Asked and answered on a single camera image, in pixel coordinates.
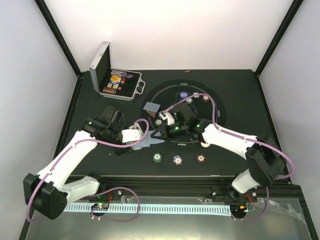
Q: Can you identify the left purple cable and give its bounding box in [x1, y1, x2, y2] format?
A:
[26, 118, 151, 223]

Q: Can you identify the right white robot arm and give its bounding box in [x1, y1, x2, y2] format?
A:
[151, 117, 289, 202]

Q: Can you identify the white dealer button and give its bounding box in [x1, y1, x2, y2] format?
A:
[200, 142, 210, 148]

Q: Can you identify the purple small blind button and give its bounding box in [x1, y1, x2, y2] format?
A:
[179, 91, 189, 99]

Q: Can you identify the brown poker chip stack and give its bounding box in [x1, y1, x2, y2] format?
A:
[196, 154, 206, 163]

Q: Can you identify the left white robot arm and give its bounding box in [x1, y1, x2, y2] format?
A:
[23, 116, 147, 223]

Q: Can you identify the white slotted cable duct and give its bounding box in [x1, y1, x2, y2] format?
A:
[64, 202, 231, 217]

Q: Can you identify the open aluminium poker case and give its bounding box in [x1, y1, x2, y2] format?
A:
[89, 41, 146, 101]

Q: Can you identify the red triangular all-in marker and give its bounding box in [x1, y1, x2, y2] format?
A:
[147, 111, 157, 118]

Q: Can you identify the black aluminium rail base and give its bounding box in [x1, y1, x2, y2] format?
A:
[67, 174, 303, 203]

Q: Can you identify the blue white chip top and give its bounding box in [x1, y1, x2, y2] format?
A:
[193, 92, 200, 99]

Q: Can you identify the yellow big blind button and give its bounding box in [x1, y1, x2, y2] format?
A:
[110, 75, 122, 82]

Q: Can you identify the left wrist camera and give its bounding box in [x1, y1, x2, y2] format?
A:
[100, 105, 122, 126]

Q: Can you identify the blue backed card deck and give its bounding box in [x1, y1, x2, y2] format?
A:
[131, 130, 165, 151]

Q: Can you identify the dealt card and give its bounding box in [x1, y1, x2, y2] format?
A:
[143, 102, 161, 113]

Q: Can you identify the purple cable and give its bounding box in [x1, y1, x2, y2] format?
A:
[26, 118, 151, 223]
[162, 92, 296, 222]

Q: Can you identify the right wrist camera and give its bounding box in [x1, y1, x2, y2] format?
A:
[172, 102, 194, 122]

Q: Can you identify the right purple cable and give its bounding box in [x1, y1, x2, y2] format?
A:
[162, 92, 296, 222]

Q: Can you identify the blue white chip stack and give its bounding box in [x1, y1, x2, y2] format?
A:
[173, 155, 183, 165]

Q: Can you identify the round black poker mat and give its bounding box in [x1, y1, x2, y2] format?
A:
[141, 79, 227, 152]

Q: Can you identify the purple chip roll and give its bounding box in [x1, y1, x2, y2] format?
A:
[111, 69, 128, 78]

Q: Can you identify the green poker chip stack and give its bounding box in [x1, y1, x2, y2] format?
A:
[152, 152, 162, 163]

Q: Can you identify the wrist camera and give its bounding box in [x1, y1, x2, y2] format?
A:
[172, 102, 194, 122]
[100, 105, 122, 126]

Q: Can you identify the orange black chip roll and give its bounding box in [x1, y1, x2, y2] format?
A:
[103, 88, 117, 95]

